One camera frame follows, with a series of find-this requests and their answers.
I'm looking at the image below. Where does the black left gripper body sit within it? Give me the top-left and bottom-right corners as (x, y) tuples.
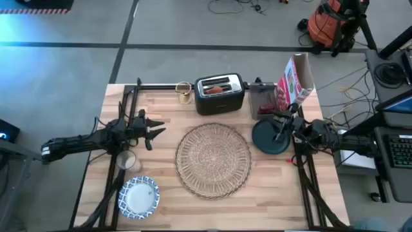
(129, 108), (153, 151)

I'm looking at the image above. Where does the coiled black cable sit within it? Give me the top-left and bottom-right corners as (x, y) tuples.
(374, 62), (407, 90)

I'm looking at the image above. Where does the grey metal stand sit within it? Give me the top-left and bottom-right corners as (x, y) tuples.
(0, 138), (53, 232)

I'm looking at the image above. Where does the clear glass with white rice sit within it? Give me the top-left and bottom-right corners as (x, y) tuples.
(115, 150), (142, 173)

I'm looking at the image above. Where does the blue white patterned paper bowl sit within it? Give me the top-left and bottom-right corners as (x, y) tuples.
(117, 175), (161, 220)

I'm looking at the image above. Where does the orange shop vacuum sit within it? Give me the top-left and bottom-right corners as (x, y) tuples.
(307, 0), (353, 49)

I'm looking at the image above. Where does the blue lit screen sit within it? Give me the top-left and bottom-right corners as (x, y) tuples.
(375, 88), (412, 128)

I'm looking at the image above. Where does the grey side desk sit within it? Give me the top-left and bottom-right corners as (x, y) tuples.
(365, 50), (412, 104)

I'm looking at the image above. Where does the black two-slot toaster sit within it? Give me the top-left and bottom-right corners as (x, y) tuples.
(194, 73), (246, 116)

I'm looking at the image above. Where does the dark teal plate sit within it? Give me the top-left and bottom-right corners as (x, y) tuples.
(252, 118), (292, 155)

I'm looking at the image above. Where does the white paper sheet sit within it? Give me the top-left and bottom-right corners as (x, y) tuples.
(339, 128), (377, 170)

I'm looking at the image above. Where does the person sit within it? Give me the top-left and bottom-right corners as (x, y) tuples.
(350, 216), (412, 232)

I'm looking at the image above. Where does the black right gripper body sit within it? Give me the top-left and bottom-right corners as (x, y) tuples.
(287, 102), (312, 143)

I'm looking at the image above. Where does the black device with blue light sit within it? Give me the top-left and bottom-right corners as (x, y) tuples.
(0, 119), (21, 143)

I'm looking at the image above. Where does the black mat with striped edge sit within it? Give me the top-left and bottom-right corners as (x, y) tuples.
(0, 0), (75, 15)

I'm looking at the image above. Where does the black floor cable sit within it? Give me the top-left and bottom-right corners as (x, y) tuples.
(207, 0), (268, 16)

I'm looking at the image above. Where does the round woven straw placemat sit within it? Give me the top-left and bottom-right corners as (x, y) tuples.
(174, 122), (252, 200)

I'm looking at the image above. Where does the black tripod stand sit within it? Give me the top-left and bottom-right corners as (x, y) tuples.
(331, 0), (378, 58)

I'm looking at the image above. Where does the grey plastic bin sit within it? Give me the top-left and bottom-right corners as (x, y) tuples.
(248, 82), (279, 121)

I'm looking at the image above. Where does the laptop with green-lit keyboard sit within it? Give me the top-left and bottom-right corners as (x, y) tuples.
(374, 126), (412, 203)

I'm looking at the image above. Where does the red white cereal box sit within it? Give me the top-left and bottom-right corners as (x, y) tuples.
(274, 53), (315, 112)

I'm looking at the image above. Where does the gold wire utensil holder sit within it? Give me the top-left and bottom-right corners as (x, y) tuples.
(175, 81), (194, 105)

